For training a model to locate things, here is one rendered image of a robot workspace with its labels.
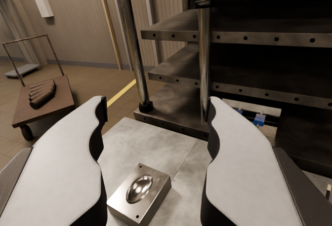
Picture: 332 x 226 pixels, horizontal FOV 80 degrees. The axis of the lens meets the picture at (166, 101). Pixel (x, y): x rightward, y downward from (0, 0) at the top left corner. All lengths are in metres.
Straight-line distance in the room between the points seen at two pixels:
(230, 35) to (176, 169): 0.63
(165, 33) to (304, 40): 0.59
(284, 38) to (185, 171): 0.66
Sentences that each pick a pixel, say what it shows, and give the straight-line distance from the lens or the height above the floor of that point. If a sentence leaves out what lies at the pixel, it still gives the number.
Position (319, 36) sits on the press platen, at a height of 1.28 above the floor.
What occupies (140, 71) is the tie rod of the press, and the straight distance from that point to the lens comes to 1.19.
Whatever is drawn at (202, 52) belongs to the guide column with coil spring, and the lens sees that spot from 0.95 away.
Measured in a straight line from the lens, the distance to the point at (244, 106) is 1.06.
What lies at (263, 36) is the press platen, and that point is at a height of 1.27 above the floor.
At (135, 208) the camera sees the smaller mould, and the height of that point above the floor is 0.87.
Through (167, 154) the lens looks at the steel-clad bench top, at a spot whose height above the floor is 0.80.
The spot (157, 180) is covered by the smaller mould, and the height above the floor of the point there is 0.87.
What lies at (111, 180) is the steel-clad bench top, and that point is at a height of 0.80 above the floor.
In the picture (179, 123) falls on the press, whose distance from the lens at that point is 1.18.
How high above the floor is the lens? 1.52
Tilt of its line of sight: 32 degrees down
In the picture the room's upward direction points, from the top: 8 degrees counter-clockwise
